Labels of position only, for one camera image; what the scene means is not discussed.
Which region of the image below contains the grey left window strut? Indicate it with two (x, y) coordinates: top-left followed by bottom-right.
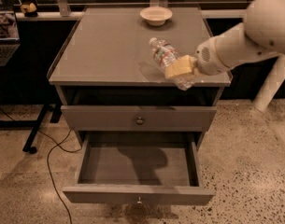
(57, 0), (71, 17)

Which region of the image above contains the yellow and black small object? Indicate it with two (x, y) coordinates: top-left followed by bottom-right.
(21, 1), (37, 17)

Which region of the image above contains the black floor cable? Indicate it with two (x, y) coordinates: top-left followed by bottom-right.
(0, 105), (84, 224)

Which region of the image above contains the grey upper closed drawer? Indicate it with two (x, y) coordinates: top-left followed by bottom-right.
(61, 105), (216, 132)

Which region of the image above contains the grey open middle drawer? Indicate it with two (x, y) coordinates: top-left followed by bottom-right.
(63, 132), (214, 205)

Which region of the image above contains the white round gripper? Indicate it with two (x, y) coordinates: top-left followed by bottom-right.
(164, 36), (229, 79)

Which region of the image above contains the grey wooden drawer cabinet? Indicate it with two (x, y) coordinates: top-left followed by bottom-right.
(49, 7), (231, 141)

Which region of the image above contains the white slanted post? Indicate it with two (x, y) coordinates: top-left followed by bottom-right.
(252, 55), (285, 111)

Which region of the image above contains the white ceramic bowl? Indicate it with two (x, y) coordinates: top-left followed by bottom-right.
(140, 7), (173, 26)

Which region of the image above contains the black desk leg frame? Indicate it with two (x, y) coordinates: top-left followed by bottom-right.
(0, 104), (62, 154)

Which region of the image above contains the clear plastic water bottle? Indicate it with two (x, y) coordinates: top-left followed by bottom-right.
(149, 37), (192, 91)

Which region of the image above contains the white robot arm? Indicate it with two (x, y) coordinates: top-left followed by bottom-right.
(164, 0), (285, 80)

